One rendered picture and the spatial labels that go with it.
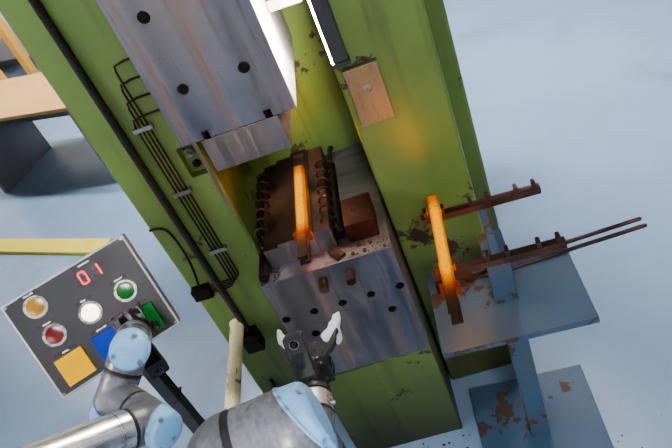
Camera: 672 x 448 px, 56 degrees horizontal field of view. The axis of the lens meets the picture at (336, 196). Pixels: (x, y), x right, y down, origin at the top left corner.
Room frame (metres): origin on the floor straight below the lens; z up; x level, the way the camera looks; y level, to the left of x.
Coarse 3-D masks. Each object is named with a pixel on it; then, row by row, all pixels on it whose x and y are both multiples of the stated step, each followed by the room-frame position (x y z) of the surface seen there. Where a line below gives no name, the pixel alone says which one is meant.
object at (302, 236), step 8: (296, 168) 1.68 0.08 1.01; (296, 176) 1.64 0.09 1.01; (304, 176) 1.65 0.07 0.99; (296, 184) 1.60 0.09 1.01; (304, 184) 1.60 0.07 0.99; (296, 192) 1.56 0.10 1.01; (304, 192) 1.56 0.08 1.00; (296, 200) 1.52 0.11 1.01; (304, 200) 1.51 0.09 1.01; (296, 208) 1.49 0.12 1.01; (304, 208) 1.47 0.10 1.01; (296, 216) 1.45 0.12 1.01; (304, 216) 1.44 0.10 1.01; (296, 224) 1.42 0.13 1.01; (304, 224) 1.40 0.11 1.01; (296, 232) 1.37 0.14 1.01; (304, 232) 1.36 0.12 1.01; (296, 240) 1.34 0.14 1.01; (304, 240) 1.33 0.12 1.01; (304, 248) 1.30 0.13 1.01; (304, 256) 1.27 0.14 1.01; (304, 264) 1.28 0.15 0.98
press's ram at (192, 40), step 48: (96, 0) 1.40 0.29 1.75; (144, 0) 1.39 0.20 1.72; (192, 0) 1.37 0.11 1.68; (240, 0) 1.36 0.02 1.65; (288, 0) 1.53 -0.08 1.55; (144, 48) 1.40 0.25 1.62; (192, 48) 1.38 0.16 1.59; (240, 48) 1.37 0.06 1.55; (288, 48) 1.60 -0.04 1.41; (192, 96) 1.39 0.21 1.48; (240, 96) 1.37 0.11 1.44; (288, 96) 1.36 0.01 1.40
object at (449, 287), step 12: (432, 204) 1.31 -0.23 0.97; (432, 216) 1.26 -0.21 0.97; (432, 228) 1.22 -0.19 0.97; (444, 240) 1.16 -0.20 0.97; (444, 252) 1.12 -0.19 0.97; (444, 264) 1.09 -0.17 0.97; (444, 276) 1.05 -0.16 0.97; (444, 288) 1.01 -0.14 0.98; (456, 288) 1.01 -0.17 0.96; (456, 300) 0.96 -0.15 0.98; (456, 312) 0.93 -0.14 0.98
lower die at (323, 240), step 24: (288, 168) 1.73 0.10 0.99; (312, 168) 1.67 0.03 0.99; (288, 192) 1.61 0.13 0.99; (312, 192) 1.55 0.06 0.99; (264, 216) 1.55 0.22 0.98; (288, 216) 1.49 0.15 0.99; (312, 216) 1.44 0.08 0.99; (264, 240) 1.44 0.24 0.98; (288, 240) 1.39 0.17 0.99; (312, 240) 1.37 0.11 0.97; (336, 240) 1.38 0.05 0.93
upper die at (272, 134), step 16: (288, 112) 1.50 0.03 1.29; (240, 128) 1.38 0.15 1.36; (256, 128) 1.37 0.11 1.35; (272, 128) 1.37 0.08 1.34; (288, 128) 1.41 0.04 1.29; (208, 144) 1.39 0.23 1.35; (224, 144) 1.39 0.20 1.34; (240, 144) 1.38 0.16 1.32; (256, 144) 1.38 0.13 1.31; (272, 144) 1.37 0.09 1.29; (288, 144) 1.36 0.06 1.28; (224, 160) 1.39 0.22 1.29; (240, 160) 1.39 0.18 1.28
